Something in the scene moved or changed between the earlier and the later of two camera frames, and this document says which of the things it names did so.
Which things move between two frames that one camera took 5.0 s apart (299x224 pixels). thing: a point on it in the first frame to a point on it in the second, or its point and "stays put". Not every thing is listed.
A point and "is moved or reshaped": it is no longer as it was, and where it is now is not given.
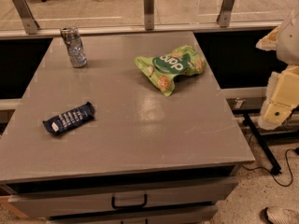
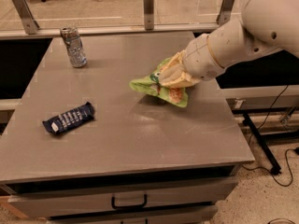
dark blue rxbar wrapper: x=70 y=119 stays put
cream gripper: x=290 y=42 to x=199 y=59
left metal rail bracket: x=25 y=12 stays put
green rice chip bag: x=163 y=69 is moved or reshaped
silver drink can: x=75 y=46 stays put
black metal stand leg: x=262 y=144 stays put
